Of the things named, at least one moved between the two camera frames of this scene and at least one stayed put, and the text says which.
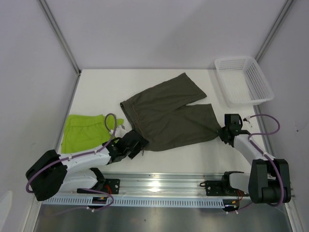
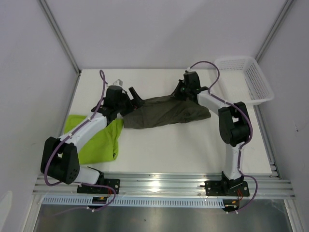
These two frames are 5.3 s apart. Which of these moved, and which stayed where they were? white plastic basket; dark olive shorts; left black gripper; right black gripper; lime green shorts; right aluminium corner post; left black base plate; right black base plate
Moved: right black gripper; dark olive shorts; left black gripper
Stayed: lime green shorts; white plastic basket; left black base plate; right aluminium corner post; right black base plate
